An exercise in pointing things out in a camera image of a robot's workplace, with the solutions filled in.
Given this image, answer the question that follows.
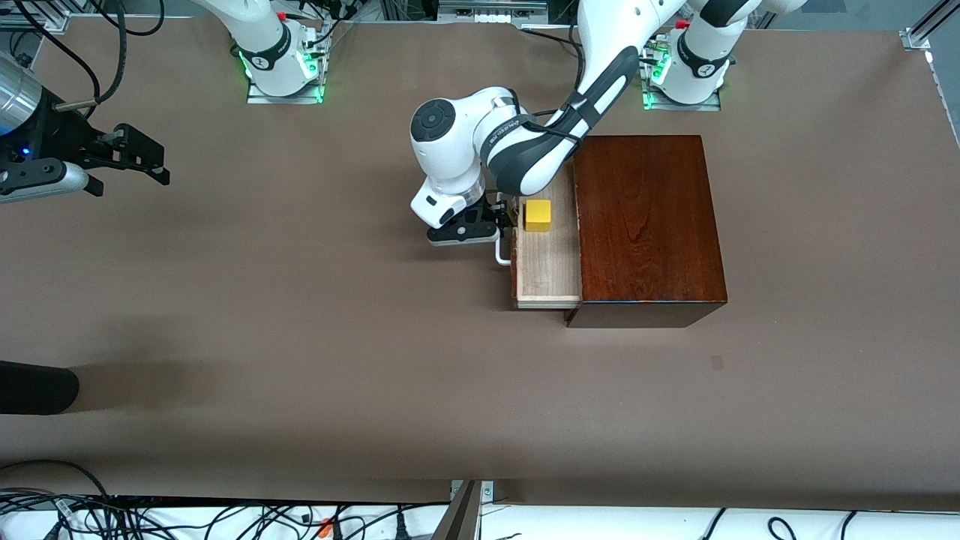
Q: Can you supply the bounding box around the black cable on table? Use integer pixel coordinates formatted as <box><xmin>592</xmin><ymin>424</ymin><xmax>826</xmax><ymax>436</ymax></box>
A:
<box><xmin>521</xmin><ymin>25</ymin><xmax>582</xmax><ymax>50</ymax></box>

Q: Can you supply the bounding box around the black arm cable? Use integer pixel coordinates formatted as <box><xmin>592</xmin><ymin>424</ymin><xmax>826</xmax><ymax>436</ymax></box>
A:
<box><xmin>523</xmin><ymin>28</ymin><xmax>595</xmax><ymax>145</ymax></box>
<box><xmin>13</xmin><ymin>0</ymin><xmax>167</xmax><ymax>113</ymax></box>

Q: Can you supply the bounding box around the grey electronics box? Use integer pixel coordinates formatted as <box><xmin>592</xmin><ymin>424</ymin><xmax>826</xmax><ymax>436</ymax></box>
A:
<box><xmin>439</xmin><ymin>0</ymin><xmax>548</xmax><ymax>23</ymax></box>

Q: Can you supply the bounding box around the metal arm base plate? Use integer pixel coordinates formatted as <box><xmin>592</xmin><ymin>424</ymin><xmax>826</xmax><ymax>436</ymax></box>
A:
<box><xmin>246</xmin><ymin>26</ymin><xmax>331</xmax><ymax>104</ymax></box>
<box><xmin>641</xmin><ymin>41</ymin><xmax>722</xmax><ymax>112</ymax></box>

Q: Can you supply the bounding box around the black rounded cylinder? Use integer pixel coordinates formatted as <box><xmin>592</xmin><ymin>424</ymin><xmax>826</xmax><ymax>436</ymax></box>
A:
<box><xmin>0</xmin><ymin>361</ymin><xmax>80</xmax><ymax>416</ymax></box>

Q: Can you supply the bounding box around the small metal mounting bracket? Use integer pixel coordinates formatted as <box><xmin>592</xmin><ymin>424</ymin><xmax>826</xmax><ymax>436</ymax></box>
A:
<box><xmin>450</xmin><ymin>480</ymin><xmax>496</xmax><ymax>505</ymax></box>

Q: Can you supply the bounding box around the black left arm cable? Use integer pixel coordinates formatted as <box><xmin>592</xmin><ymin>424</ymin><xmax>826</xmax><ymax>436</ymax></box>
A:
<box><xmin>523</xmin><ymin>28</ymin><xmax>595</xmax><ymax>145</ymax></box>

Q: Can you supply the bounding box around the brown paper table cover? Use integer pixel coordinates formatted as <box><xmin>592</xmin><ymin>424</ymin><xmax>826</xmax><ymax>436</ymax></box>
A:
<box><xmin>0</xmin><ymin>15</ymin><xmax>960</xmax><ymax>511</ymax></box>

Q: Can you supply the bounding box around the dark grey metal post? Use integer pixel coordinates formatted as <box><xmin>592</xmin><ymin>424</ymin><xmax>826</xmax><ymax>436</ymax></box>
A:
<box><xmin>431</xmin><ymin>480</ymin><xmax>482</xmax><ymax>540</ymax></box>

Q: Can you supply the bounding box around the light wooden drawer white handle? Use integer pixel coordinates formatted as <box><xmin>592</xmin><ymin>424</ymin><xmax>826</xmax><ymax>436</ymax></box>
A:
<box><xmin>495</xmin><ymin>178</ymin><xmax>584</xmax><ymax>310</ymax></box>

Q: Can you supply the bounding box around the dark wooden drawer cabinet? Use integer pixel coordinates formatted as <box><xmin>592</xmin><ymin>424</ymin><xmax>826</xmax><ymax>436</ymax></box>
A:
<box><xmin>564</xmin><ymin>135</ymin><xmax>729</xmax><ymax>329</ymax></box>

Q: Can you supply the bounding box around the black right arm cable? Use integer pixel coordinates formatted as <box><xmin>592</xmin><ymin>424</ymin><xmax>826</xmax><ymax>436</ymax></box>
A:
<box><xmin>13</xmin><ymin>0</ymin><xmax>167</xmax><ymax>113</ymax></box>

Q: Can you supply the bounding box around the aluminium frame profile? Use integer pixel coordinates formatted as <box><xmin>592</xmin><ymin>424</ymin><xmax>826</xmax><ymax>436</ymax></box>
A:
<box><xmin>900</xmin><ymin>0</ymin><xmax>960</xmax><ymax>147</ymax></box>
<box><xmin>0</xmin><ymin>0</ymin><xmax>72</xmax><ymax>35</ymax></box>

